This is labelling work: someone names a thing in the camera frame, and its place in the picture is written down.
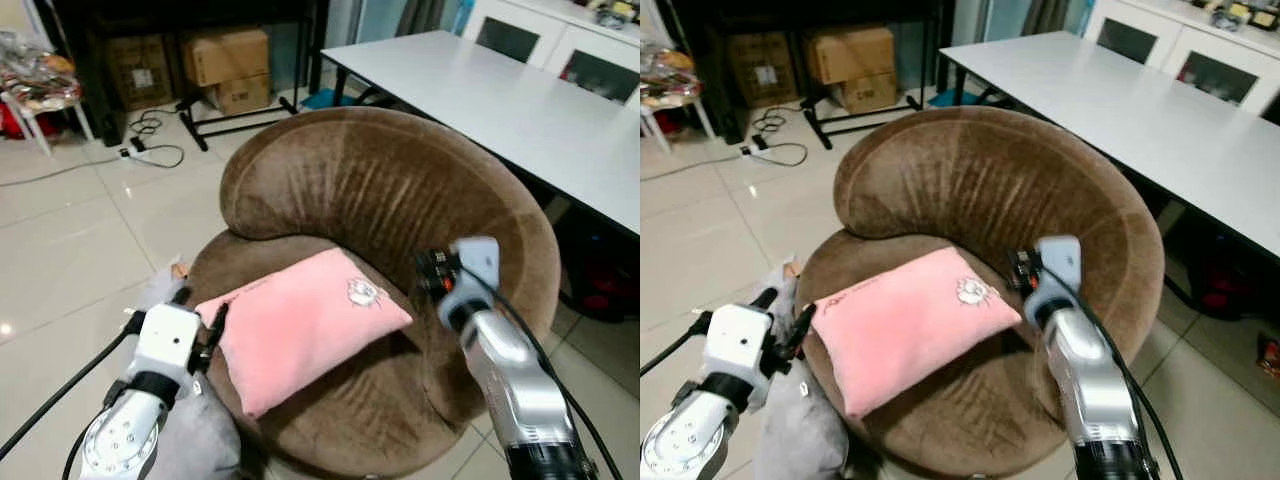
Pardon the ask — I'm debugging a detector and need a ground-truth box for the pink pillow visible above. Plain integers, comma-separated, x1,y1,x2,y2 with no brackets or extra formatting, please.
810,247,1024,419
195,248,414,419

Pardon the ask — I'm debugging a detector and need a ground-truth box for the brown round velvet sofa chair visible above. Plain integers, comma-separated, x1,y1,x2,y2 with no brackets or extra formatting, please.
795,105,1167,479
185,105,563,479

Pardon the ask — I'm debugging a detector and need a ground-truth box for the blue floor mat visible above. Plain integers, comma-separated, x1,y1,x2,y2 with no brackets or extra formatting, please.
302,87,358,110
927,87,988,109

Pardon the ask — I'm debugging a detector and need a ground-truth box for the grey plush cushion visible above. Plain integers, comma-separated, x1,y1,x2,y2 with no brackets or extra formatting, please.
135,262,244,480
760,262,851,480

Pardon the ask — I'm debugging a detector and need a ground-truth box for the red and black bag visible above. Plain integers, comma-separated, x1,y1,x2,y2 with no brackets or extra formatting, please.
560,210,641,323
1185,228,1280,323

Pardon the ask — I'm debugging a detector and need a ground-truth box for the small light cardboard box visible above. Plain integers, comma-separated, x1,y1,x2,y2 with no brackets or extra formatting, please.
829,72,900,115
204,74,274,117

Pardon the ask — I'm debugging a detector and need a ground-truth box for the small white side table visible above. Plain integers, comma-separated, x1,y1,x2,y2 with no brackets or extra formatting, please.
0,88,97,157
640,92,717,156

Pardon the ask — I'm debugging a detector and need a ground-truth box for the dark labelled cardboard box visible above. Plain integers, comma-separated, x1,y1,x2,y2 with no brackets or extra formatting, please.
727,32,799,110
104,34,174,112

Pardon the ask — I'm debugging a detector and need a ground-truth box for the large light cardboard box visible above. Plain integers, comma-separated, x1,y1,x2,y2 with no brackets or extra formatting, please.
182,27,272,88
804,26,897,87

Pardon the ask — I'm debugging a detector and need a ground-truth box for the pile of plastic bags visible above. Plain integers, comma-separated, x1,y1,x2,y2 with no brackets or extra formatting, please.
0,28,83,111
640,38,703,109

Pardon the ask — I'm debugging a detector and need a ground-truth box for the grey curtain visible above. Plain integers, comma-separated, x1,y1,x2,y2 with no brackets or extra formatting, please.
394,0,453,37
1018,0,1073,37

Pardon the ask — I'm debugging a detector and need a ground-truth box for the white cabinet with dark panels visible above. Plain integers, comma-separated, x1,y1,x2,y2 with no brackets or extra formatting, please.
462,0,641,107
1084,0,1280,113

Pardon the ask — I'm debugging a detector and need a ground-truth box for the clutter on cabinet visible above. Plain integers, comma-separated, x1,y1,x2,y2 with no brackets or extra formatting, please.
588,0,641,28
1198,0,1280,33

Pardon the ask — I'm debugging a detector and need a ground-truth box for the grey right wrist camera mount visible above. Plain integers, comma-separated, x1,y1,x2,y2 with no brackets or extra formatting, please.
1022,235,1084,327
437,237,502,332

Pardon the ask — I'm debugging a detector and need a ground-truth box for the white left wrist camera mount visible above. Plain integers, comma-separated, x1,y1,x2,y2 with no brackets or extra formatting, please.
128,303,205,386
703,303,774,386

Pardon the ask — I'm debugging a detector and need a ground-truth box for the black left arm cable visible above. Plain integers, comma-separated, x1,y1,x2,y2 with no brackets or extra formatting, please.
0,310,147,461
640,310,714,379

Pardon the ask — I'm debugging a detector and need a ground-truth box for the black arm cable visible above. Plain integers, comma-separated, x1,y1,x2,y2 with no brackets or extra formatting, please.
0,310,147,461
1045,262,1186,480
462,262,624,480
640,310,714,379

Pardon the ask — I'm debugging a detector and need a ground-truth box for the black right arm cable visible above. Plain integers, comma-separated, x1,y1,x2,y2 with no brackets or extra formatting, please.
462,262,624,480
1045,262,1186,480

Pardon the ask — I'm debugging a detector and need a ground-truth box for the white floor cable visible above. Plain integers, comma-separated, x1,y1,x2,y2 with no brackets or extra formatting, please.
0,155,126,190
640,152,746,183

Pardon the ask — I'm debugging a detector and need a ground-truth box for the black floor cable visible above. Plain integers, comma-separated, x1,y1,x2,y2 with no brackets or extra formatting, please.
128,108,187,170
748,106,810,169

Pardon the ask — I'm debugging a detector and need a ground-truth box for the black metal rack frame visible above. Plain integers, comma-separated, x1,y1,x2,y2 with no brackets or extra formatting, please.
48,0,333,153
664,0,953,151

